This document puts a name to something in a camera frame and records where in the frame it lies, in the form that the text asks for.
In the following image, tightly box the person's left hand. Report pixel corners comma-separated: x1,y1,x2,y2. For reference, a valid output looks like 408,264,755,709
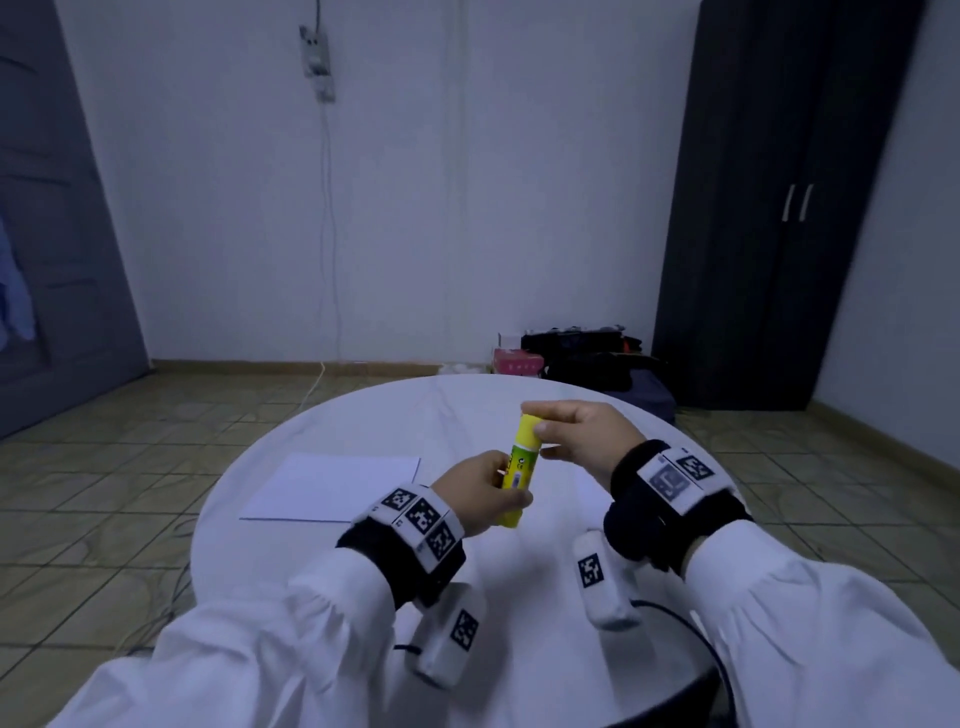
432,447,536,539

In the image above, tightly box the person's right hand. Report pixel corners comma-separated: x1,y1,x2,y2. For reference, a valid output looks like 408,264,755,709
520,399,650,491

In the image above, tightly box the yellow glue stick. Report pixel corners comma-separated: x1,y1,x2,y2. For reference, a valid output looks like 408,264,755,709
499,412,545,530

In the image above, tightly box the white paper stack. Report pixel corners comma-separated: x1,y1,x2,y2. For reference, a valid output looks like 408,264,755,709
240,454,423,524

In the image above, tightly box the person's left forearm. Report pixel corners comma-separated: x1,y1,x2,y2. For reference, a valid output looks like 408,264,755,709
45,547,399,728

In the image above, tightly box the person's right forearm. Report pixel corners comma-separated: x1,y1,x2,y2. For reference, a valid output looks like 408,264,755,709
682,517,960,728

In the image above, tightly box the blue suitcase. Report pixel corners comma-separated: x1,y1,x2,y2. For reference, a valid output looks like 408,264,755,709
607,367,680,425

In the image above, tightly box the black bag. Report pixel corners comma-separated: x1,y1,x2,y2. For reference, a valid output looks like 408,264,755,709
520,324,647,395

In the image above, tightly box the black left wristband with markers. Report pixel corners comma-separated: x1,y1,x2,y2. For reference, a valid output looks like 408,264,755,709
336,483,468,609

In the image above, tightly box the black wristband with markers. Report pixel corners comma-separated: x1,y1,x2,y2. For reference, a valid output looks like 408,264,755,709
336,483,468,609
604,438,753,573

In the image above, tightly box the black right wristband with markers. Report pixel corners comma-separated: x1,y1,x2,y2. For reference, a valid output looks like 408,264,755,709
604,438,753,573

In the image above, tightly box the pink box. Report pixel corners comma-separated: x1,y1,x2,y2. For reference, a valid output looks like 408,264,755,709
493,348,545,377

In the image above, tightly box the black wardrobe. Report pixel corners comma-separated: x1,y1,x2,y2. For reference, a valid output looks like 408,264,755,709
652,0,929,413

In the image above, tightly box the grey door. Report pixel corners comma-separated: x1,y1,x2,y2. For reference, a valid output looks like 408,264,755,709
0,0,152,440

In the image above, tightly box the blue hanging cloth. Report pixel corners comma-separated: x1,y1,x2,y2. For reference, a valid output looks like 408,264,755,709
0,217,39,354

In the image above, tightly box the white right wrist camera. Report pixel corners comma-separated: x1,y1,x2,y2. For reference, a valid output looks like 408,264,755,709
570,528,642,632

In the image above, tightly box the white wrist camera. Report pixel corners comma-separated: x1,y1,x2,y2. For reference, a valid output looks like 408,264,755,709
570,528,642,632
408,582,488,692

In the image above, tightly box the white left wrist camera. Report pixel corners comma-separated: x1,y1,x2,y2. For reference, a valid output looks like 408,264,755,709
408,582,488,692

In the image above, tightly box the black right camera cable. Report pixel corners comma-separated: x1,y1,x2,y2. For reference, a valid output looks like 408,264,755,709
630,597,737,728

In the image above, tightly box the white wall cable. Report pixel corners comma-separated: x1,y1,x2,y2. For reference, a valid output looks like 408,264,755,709
292,90,347,414

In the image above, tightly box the white wall socket box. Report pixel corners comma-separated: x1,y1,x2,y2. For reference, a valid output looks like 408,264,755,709
298,25,336,104

